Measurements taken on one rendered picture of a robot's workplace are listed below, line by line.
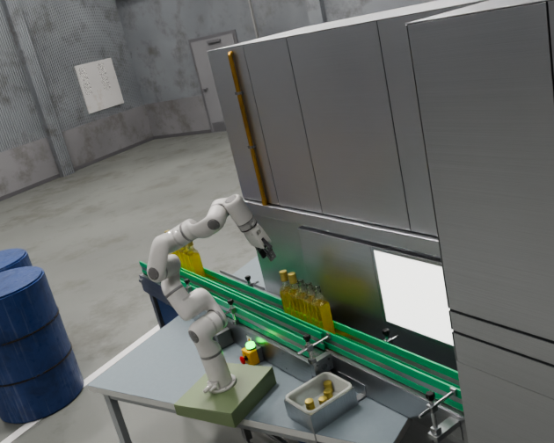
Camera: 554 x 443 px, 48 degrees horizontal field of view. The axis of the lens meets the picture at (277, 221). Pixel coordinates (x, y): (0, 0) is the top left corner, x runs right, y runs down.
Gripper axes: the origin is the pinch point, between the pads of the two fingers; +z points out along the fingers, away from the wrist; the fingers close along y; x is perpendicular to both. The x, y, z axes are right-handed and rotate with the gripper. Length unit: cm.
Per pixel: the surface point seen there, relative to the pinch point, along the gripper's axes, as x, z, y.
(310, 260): -20.5, 25.6, 12.4
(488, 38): -19, -71, -119
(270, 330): 11.7, 39.8, 17.8
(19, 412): 126, 87, 224
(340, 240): -25.3, 12.4, -11.9
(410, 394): 7, 48, -58
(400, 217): -33, 1, -45
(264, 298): -4, 45, 47
